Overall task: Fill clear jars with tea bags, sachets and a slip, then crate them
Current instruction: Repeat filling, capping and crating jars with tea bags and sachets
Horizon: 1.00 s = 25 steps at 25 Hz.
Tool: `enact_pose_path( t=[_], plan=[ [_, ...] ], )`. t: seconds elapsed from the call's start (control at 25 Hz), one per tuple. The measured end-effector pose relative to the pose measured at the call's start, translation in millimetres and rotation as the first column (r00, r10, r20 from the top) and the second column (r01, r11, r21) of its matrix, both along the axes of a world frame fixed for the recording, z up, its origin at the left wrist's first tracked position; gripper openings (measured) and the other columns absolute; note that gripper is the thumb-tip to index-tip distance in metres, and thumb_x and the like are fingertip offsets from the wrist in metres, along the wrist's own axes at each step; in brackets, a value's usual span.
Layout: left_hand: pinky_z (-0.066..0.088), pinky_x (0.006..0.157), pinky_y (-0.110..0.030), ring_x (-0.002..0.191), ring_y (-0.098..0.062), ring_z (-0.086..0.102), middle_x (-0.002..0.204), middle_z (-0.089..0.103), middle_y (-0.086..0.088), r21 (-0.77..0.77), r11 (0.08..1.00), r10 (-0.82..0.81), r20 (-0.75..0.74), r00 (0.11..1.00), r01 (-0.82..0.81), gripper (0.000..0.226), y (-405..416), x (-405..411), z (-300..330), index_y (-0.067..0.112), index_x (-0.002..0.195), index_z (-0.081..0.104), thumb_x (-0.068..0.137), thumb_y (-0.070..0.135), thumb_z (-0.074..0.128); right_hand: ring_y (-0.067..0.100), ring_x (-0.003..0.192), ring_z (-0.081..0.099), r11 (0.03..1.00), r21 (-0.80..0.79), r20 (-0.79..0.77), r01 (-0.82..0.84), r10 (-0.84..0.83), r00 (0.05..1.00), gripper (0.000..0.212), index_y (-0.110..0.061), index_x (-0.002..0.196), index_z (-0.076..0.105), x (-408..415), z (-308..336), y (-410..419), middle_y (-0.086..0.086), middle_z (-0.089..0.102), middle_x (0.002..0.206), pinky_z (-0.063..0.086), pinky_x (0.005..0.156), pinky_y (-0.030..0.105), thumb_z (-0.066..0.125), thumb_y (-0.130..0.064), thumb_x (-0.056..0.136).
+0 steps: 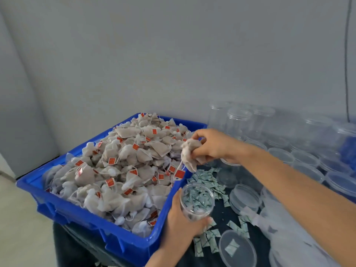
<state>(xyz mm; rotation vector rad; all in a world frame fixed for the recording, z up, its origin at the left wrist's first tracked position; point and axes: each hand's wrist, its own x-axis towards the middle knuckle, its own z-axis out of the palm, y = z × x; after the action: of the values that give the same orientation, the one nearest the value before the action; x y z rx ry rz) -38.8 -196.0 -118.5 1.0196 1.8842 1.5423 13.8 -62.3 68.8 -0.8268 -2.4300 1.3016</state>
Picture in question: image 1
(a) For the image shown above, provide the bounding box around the pile of tea bags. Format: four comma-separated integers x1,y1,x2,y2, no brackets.
44,113,195,237

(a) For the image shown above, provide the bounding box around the clear jar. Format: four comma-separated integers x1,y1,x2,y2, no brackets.
179,183,215,221

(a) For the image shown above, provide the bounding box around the white mesh tea bag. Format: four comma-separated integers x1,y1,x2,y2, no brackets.
181,138,204,174

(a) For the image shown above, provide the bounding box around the blue plastic tray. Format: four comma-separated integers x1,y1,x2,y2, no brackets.
17,113,208,267

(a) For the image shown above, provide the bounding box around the pile of white label papers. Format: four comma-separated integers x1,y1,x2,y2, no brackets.
239,189,340,267

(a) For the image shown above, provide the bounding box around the person's left hand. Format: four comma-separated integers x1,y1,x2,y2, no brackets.
160,189,215,259

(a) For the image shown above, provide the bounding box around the pile of green desiccant packets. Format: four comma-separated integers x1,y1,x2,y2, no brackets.
186,167,251,257

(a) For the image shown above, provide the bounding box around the person's right hand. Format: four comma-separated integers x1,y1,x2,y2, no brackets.
186,129,252,167

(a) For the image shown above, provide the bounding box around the group of lidded jars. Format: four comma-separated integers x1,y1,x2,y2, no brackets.
207,102,356,201

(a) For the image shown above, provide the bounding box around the person's right forearm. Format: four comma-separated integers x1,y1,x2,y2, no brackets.
239,147,356,267

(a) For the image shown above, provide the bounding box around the black cable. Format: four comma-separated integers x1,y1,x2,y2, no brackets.
344,0,353,121

